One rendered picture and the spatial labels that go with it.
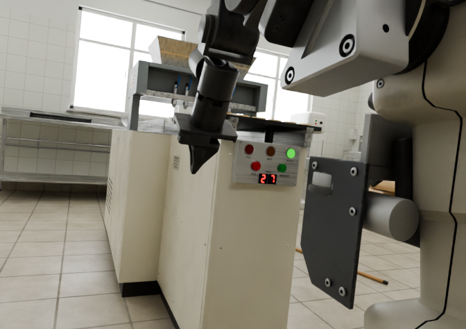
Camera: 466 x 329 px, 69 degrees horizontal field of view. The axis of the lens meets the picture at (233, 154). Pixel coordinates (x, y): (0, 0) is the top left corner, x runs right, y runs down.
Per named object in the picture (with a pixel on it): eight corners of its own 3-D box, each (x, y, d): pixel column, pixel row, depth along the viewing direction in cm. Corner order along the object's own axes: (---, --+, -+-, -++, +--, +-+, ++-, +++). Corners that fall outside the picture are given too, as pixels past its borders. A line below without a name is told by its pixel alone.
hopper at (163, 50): (145, 71, 195) (147, 47, 195) (234, 87, 218) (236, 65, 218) (154, 63, 169) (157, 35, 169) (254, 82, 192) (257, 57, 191)
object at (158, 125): (130, 131, 288) (132, 122, 288) (131, 131, 288) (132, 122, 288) (163, 133, 171) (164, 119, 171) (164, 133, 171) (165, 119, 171)
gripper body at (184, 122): (171, 121, 60) (180, 81, 56) (225, 128, 64) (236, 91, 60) (177, 139, 54) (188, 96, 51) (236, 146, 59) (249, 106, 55)
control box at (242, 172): (229, 181, 112) (234, 139, 112) (291, 184, 122) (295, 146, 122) (234, 182, 109) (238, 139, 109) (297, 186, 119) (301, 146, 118)
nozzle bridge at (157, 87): (124, 129, 195) (130, 69, 194) (238, 141, 224) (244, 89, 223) (132, 130, 165) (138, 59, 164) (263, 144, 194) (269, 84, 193)
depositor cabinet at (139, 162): (102, 230, 285) (111, 129, 282) (186, 229, 314) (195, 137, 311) (115, 300, 168) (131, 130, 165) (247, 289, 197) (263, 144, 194)
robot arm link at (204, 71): (211, 60, 50) (246, 68, 52) (200, 48, 55) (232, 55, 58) (200, 104, 53) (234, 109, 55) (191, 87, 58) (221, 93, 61)
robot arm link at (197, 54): (208, 14, 47) (262, 30, 51) (190, 1, 56) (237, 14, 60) (188, 95, 53) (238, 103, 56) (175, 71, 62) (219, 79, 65)
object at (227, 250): (154, 296, 176) (170, 123, 173) (216, 291, 190) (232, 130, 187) (194, 393, 112) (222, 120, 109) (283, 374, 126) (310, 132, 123)
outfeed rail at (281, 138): (170, 135, 302) (171, 128, 302) (173, 135, 303) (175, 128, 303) (304, 146, 118) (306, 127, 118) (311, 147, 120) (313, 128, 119)
